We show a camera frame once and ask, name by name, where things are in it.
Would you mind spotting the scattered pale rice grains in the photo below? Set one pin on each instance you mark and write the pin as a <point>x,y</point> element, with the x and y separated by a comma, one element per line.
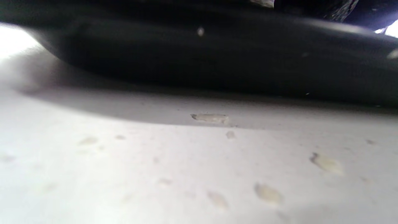
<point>211,118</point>

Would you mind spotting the black round bowl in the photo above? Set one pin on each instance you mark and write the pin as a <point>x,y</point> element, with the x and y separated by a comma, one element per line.
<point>217,59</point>

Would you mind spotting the person's left hand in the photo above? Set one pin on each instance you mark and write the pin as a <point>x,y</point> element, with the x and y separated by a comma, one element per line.
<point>339,8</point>

